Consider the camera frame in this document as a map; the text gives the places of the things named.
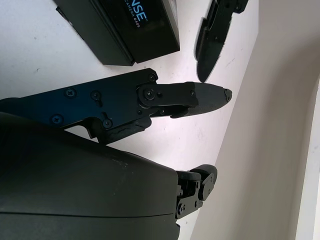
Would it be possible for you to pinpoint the black box base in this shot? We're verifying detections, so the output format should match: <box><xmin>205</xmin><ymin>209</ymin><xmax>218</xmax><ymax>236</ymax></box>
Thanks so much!
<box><xmin>55</xmin><ymin>6</ymin><xmax>137</xmax><ymax>67</ymax></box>

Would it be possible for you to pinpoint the black RealSense box lid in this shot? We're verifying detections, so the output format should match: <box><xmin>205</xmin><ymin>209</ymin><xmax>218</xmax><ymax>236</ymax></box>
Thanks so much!
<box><xmin>53</xmin><ymin>0</ymin><xmax>181</xmax><ymax>65</ymax></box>

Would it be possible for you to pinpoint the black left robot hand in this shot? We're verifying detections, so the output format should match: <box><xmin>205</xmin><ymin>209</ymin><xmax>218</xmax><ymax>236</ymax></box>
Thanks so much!
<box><xmin>194</xmin><ymin>0</ymin><xmax>250</xmax><ymax>84</ymax></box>

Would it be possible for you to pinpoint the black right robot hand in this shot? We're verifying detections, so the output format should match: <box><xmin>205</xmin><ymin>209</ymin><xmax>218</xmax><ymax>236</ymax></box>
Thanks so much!
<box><xmin>0</xmin><ymin>67</ymin><xmax>233</xmax><ymax>240</ymax></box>

